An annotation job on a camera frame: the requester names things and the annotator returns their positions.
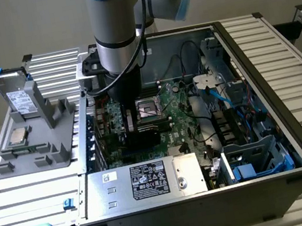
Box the silver disk bay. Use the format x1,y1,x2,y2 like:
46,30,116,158
198,32,247,109

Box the CPU socket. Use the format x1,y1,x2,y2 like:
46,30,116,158
133,94,167,122

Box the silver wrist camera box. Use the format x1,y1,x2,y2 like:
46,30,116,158
71,47,106,84

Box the green motherboard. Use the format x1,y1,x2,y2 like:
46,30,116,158
88,72,222,170

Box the hard disk with label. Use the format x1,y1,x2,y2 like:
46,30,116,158
0,67,40,120

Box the blue drive latch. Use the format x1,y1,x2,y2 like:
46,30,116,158
232,163,259,184

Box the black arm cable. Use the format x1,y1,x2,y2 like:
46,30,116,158
69,0,162,97

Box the blue SATA wire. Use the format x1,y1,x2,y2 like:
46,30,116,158
206,80,260,128

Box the small blue clip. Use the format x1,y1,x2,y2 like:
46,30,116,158
62,197,75,210

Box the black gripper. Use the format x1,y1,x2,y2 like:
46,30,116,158
103,65,148,115

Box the open black PC case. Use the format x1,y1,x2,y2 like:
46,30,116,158
37,6,302,226

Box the silver CPU chip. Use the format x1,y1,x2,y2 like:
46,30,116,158
5,125,33,148

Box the grey drive cage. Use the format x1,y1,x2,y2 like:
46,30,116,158
218,121,302,186

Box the silver case side panel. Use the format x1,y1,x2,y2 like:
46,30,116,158
0,92,109,226

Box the grey parts rack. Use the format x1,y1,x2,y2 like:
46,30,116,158
0,73,88,180

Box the green RAM stick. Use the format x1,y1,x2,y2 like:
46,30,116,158
1,140,52,160

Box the silver power supply unit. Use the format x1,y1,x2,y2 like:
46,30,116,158
78,150,210,219

